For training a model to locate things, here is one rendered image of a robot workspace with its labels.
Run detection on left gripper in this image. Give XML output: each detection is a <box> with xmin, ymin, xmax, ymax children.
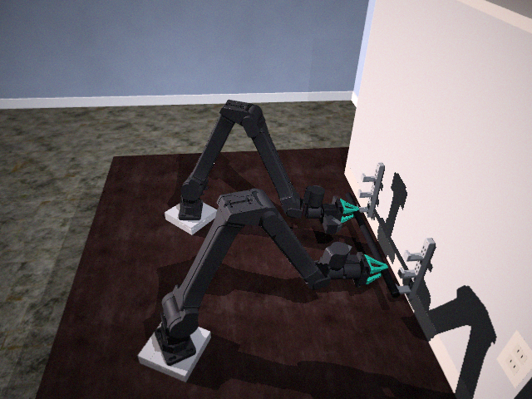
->
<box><xmin>331</xmin><ymin>196</ymin><xmax>359</xmax><ymax>223</ymax></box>

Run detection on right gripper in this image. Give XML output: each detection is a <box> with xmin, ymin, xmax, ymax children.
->
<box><xmin>342</xmin><ymin>252</ymin><xmax>388</xmax><ymax>288</ymax></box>

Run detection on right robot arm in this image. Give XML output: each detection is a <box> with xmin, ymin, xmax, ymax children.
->
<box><xmin>155</xmin><ymin>188</ymin><xmax>359</xmax><ymax>366</ymax></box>

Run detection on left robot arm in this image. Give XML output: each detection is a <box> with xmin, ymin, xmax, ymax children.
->
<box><xmin>179</xmin><ymin>100</ymin><xmax>342</xmax><ymax>234</ymax></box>

